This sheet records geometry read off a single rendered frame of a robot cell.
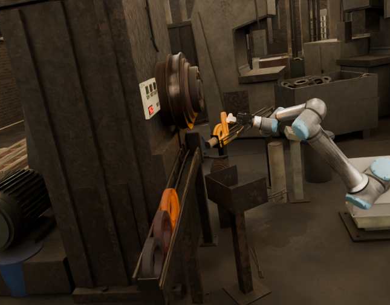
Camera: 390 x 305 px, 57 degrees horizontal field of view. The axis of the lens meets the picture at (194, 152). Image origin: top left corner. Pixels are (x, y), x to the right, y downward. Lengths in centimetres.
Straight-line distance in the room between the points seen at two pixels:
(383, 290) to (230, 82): 340
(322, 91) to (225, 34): 146
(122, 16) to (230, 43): 318
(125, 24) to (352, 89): 322
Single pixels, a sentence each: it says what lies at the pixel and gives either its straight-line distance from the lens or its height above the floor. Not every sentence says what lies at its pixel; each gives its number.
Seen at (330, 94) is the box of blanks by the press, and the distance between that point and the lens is 440.
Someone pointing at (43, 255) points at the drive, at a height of 25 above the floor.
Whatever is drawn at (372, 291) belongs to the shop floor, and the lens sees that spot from 225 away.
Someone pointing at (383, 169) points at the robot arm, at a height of 50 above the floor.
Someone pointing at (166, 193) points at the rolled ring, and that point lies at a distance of 164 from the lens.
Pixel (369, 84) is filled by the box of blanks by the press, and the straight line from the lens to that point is 463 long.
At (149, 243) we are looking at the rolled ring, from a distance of 135.
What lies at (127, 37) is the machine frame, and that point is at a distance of 181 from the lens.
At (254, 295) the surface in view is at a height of 1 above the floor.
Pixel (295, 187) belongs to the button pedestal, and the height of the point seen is 12.
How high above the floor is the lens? 139
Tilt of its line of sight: 17 degrees down
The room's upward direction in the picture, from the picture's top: 9 degrees counter-clockwise
